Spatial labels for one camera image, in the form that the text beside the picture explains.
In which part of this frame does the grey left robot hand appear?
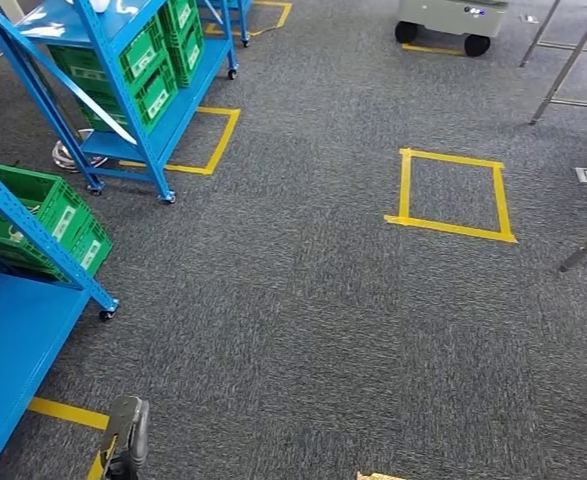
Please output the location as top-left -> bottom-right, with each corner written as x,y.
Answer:
131,399 -> 150,468

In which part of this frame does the blue metal shelf rack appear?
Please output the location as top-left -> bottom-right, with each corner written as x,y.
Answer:
198,0 -> 252,48
0,0 -> 239,205
0,153 -> 120,480

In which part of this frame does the green plastic crate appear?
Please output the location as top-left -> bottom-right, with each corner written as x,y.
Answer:
48,16 -> 166,87
165,19 -> 205,89
159,0 -> 196,41
0,162 -> 113,285
75,59 -> 179,134

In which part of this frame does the chrome stanchion with round base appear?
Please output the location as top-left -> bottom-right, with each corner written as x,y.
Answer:
51,129 -> 109,175

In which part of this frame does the yellow floor tape outline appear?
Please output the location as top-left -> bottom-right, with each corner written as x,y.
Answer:
119,105 -> 242,178
203,0 -> 293,38
384,147 -> 518,244

